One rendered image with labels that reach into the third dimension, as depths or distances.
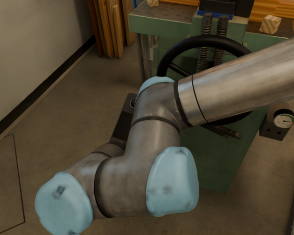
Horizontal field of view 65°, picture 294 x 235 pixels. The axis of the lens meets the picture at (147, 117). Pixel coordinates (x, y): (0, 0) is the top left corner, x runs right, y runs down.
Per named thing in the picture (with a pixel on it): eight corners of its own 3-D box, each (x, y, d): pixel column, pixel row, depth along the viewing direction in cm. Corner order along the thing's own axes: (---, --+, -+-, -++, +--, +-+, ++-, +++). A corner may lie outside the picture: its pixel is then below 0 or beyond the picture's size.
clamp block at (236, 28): (186, 47, 67) (190, 16, 60) (196, 28, 76) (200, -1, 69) (239, 57, 63) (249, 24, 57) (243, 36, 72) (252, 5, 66)
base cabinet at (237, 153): (149, 170, 138) (150, 68, 88) (175, 109, 176) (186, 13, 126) (226, 196, 126) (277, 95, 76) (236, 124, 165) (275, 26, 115)
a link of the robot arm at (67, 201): (97, 245, 26) (39, 245, 29) (133, 193, 36) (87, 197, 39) (76, 179, 25) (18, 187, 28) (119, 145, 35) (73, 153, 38)
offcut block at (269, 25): (263, 27, 69) (268, 14, 67) (276, 31, 68) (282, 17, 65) (258, 31, 68) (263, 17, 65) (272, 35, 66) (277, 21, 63)
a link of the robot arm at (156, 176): (184, 110, 29) (109, 126, 33) (183, 193, 21) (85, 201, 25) (199, 148, 34) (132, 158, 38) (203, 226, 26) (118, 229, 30)
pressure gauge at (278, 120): (268, 129, 79) (277, 112, 73) (268, 121, 82) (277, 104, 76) (288, 134, 78) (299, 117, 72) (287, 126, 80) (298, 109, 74)
